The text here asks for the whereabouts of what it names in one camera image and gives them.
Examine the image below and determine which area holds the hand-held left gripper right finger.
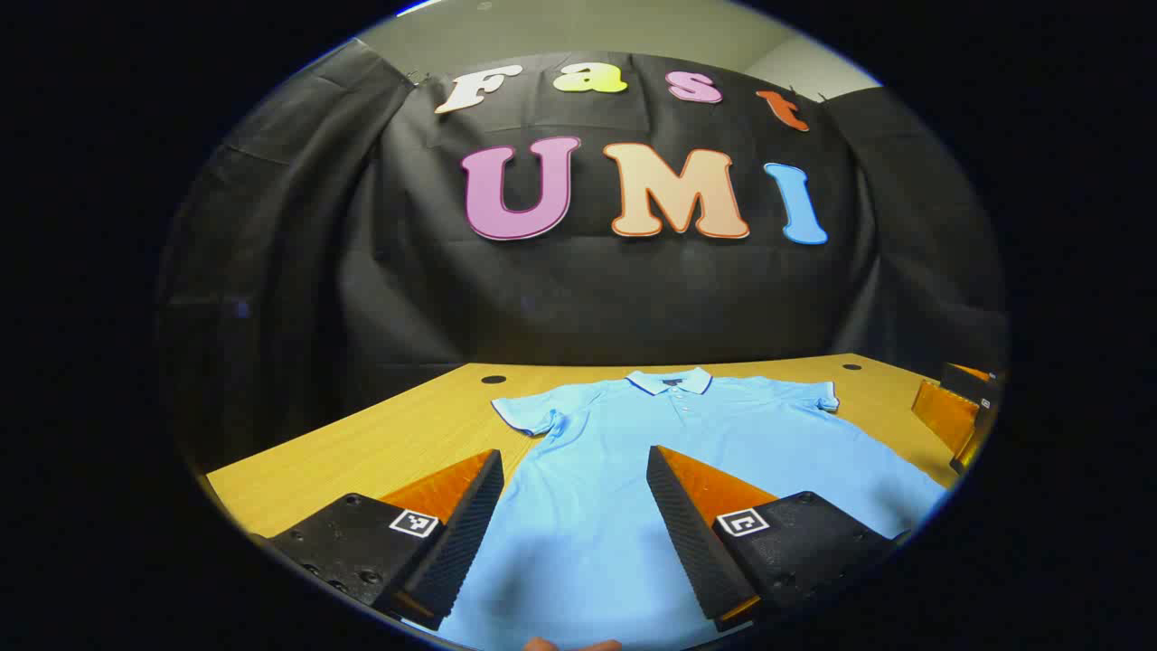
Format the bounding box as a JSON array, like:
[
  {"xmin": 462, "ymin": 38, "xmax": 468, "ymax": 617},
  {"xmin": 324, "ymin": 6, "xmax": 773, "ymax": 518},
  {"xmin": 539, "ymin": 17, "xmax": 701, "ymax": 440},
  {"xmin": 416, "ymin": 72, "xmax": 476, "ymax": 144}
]
[{"xmin": 646, "ymin": 444, "xmax": 898, "ymax": 633}]

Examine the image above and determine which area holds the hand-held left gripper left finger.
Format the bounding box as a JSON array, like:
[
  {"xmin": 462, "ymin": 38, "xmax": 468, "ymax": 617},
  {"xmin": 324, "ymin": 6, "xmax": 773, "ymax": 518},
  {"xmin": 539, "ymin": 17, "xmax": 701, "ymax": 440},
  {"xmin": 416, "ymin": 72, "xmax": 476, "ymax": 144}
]
[{"xmin": 249, "ymin": 448, "xmax": 505, "ymax": 632}]

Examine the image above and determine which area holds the light blue T-shirt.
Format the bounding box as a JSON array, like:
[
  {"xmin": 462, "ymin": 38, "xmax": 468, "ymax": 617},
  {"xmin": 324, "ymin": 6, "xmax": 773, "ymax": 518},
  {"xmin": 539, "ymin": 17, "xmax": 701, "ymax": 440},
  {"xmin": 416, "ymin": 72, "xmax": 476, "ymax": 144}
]
[{"xmin": 434, "ymin": 367, "xmax": 948, "ymax": 651}]

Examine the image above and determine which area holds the black backdrop cloth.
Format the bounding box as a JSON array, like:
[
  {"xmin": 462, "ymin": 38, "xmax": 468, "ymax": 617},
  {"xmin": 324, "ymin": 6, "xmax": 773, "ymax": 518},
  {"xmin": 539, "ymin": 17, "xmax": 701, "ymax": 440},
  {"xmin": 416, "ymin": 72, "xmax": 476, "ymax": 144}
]
[{"xmin": 158, "ymin": 38, "xmax": 1009, "ymax": 471}]

